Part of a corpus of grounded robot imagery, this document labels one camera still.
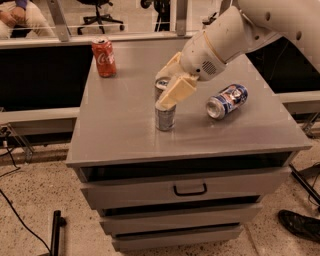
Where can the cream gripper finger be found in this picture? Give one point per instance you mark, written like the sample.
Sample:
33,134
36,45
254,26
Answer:
179,88
172,69

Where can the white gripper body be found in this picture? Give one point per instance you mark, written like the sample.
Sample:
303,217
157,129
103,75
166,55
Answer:
199,57

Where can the silver redbull can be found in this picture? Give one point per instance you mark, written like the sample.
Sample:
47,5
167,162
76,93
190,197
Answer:
164,119

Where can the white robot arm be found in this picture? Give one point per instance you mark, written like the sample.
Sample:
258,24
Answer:
245,26

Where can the blue pepsi can lying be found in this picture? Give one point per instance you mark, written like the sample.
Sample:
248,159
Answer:
226,101

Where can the red coke can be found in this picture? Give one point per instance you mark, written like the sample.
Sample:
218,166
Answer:
102,49

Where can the black office chair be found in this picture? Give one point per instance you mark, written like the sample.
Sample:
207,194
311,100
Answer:
98,18

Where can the grey drawer cabinet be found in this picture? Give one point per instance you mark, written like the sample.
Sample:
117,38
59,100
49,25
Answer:
128,167

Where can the seated person beige trousers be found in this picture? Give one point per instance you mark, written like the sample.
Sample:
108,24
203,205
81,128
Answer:
22,13

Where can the black floor stand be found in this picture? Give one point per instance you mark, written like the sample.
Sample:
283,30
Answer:
58,222

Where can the black shoe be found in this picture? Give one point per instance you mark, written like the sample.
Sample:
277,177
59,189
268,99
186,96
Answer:
301,226

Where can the black drawer handle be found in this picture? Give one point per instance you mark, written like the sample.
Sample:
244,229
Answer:
191,190

